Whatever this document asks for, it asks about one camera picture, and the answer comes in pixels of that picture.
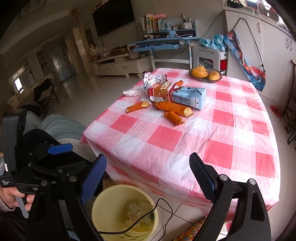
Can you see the red white checkered tablecloth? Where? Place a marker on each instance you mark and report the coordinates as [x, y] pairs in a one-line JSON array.
[[232, 132]]

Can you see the light blue milk carton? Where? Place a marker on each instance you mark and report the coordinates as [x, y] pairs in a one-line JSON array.
[[193, 97]]

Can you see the person's left hand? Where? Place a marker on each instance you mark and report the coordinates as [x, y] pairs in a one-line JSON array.
[[9, 194]]

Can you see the white window cabinet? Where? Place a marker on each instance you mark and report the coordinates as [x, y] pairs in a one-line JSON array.
[[276, 46]]

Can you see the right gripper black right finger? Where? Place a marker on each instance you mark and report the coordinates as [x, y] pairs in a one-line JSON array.
[[205, 175]]

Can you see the orange fruit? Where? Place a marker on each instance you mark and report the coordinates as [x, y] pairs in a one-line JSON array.
[[213, 76], [199, 72]]

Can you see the orange sweet potato piece large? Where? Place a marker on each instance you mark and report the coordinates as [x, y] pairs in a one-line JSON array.
[[178, 109]]

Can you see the white plastic stool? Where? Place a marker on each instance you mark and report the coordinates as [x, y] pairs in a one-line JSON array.
[[209, 58]]

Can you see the light blue crumpled cloth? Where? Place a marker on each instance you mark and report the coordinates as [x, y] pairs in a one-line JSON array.
[[217, 43]]

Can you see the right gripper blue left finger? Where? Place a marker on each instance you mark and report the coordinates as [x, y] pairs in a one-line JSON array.
[[93, 183]]

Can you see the orange fruit right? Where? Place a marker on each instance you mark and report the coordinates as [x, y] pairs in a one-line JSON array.
[[213, 76]]

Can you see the dark fruit bowl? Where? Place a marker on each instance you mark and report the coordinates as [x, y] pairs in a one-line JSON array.
[[205, 79]]

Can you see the black wall television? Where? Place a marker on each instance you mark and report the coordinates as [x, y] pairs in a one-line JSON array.
[[111, 15]]

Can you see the blue study desk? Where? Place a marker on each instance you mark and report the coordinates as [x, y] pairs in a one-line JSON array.
[[174, 40]]

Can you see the black folding chair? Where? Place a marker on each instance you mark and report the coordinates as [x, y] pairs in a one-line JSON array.
[[44, 93]]

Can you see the white tissue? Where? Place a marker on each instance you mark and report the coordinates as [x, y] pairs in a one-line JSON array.
[[131, 93]]

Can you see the colourful hanging bag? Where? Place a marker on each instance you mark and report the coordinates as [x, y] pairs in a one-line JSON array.
[[257, 76]]

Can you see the row of books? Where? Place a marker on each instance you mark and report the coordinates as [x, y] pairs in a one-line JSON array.
[[153, 23]]

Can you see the orange fruit left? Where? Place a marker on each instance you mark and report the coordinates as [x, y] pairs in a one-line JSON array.
[[199, 72]]

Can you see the yellow plastic trash bucket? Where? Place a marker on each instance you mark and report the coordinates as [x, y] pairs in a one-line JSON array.
[[124, 212]]

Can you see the red white snack wrapper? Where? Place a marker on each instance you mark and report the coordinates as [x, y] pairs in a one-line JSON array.
[[159, 88]]

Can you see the orange sweet potato piece small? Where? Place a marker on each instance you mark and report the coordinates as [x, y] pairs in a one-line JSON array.
[[173, 118]]

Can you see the white TV cabinet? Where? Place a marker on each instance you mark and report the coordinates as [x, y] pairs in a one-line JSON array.
[[121, 65]]

